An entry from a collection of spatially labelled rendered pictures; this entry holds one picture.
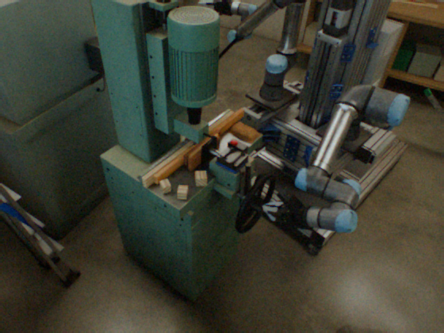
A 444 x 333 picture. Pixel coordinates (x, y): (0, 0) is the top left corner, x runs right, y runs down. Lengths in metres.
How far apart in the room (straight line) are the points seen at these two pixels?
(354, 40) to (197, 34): 0.98
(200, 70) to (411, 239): 2.00
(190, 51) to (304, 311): 1.57
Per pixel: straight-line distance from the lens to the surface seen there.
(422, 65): 4.18
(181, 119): 1.46
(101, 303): 2.20
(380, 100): 1.40
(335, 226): 1.19
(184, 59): 1.22
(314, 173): 1.26
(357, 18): 1.90
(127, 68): 1.42
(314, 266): 2.34
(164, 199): 1.37
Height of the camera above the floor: 1.93
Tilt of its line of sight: 44 degrees down
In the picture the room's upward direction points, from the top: 4 degrees clockwise
